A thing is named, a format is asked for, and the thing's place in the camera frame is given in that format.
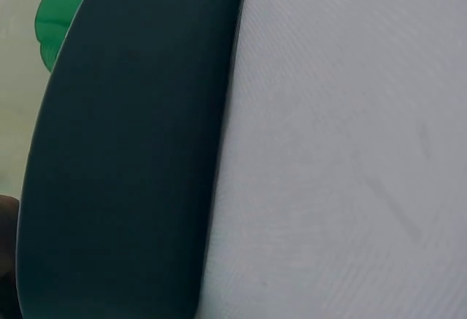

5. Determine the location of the dark green board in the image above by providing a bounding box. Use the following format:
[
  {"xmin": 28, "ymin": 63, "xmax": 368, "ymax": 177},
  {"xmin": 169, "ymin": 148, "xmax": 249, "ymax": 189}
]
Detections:
[{"xmin": 15, "ymin": 0, "xmax": 249, "ymax": 319}]

